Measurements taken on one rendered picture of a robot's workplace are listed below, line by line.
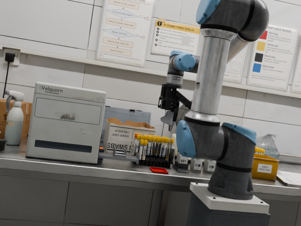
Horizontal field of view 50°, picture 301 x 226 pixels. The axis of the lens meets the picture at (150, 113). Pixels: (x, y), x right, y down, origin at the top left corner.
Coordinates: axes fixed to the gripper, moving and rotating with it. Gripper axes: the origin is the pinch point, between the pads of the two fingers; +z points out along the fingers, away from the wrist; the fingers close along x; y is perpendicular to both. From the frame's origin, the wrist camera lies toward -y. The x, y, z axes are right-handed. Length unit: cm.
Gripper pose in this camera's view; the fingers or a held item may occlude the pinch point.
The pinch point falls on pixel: (171, 128)
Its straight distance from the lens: 150.3
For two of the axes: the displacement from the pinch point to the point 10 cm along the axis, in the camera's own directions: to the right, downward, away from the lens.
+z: -1.5, 9.9, 0.5
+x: 2.0, 0.8, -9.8
